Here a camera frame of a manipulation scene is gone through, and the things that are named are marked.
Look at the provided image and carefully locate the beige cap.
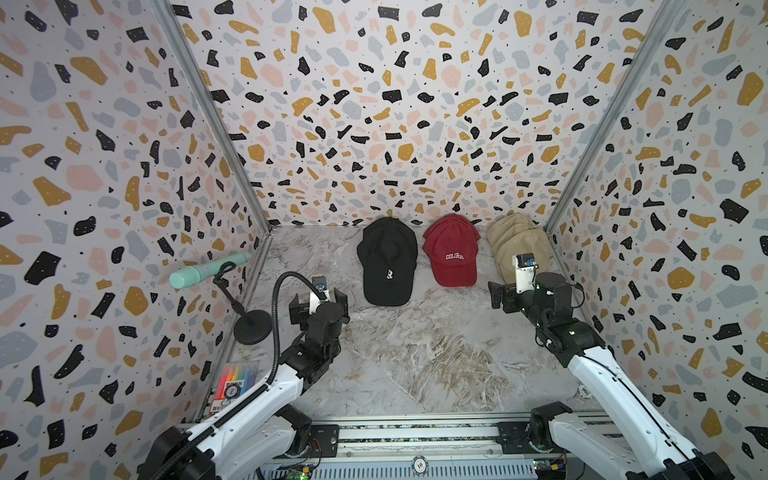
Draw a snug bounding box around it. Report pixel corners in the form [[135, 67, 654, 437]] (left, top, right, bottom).
[[493, 228, 553, 284], [486, 213, 537, 247]]

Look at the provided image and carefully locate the red cap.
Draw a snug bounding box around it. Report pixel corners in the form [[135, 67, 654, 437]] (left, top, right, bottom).
[[422, 214, 480, 288]]

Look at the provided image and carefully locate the black cap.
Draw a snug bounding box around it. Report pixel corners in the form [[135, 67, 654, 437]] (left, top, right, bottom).
[[357, 217, 419, 307]]

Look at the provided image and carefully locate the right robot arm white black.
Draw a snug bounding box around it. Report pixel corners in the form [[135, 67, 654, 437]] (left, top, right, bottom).
[[488, 267, 733, 479]]

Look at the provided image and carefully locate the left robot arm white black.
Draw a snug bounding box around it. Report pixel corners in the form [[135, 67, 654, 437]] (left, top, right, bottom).
[[138, 289, 350, 479]]

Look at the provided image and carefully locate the mint green microphone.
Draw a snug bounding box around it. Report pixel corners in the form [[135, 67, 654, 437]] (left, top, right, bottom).
[[169, 253, 252, 290]]

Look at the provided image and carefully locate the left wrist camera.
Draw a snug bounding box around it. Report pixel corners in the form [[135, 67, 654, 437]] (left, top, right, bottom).
[[309, 276, 331, 314]]

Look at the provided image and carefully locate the colourful box by left wall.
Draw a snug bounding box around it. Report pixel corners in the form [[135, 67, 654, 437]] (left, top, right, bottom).
[[207, 362, 258, 415]]

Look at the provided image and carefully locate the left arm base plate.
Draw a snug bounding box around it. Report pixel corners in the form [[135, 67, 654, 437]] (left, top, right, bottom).
[[285, 424, 340, 459]]

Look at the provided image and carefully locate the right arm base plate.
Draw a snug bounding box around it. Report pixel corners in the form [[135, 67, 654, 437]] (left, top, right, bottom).
[[496, 418, 569, 455]]

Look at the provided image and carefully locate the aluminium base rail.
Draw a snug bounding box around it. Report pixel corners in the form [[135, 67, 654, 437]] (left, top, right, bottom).
[[241, 412, 627, 479]]

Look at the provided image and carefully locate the black corrugated cable conduit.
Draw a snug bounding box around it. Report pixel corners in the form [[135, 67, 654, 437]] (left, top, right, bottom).
[[149, 271, 319, 480]]

